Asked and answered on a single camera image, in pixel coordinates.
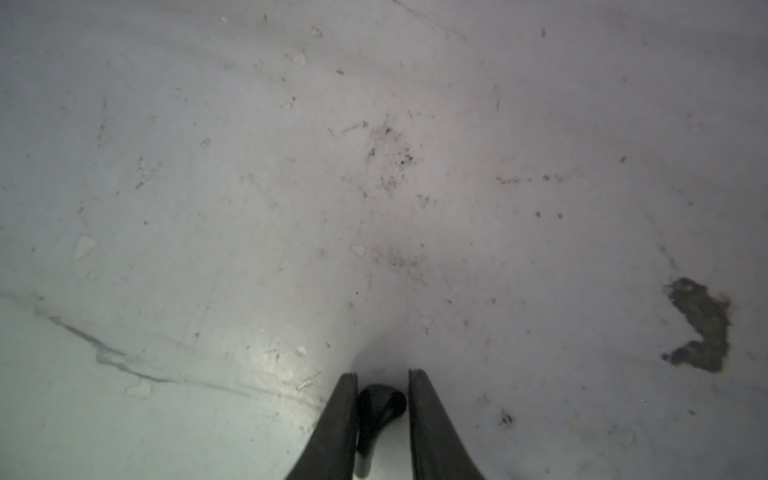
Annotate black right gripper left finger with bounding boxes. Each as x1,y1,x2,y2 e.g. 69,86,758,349
286,373,359,480

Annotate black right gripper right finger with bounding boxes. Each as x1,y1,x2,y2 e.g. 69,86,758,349
408,369,484,480

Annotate black earbud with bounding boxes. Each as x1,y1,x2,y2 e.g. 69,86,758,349
354,384,407,479

